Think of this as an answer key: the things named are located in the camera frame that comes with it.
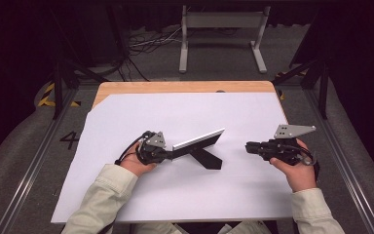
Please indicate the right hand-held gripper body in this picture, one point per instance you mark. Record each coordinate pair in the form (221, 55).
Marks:
(282, 150)

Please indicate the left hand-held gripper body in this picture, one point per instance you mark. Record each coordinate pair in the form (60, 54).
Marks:
(151, 151)

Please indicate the person's left hand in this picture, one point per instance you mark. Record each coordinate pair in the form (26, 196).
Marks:
(134, 167)

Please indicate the person's right hand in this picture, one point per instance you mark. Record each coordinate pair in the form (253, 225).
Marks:
(300, 177)

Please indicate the large white paper sheet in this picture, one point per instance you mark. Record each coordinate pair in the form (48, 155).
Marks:
(191, 107)

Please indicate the yellow black hazard tape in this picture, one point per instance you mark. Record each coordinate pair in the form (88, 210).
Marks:
(281, 95)
(47, 97)

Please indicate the black metal stand leg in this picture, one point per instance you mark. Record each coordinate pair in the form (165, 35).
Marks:
(57, 91)
(323, 91)

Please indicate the grey metal floor stand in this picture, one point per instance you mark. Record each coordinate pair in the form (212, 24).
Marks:
(222, 20)

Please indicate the grey metal floor rail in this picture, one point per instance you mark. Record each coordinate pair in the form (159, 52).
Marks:
(35, 165)
(341, 156)

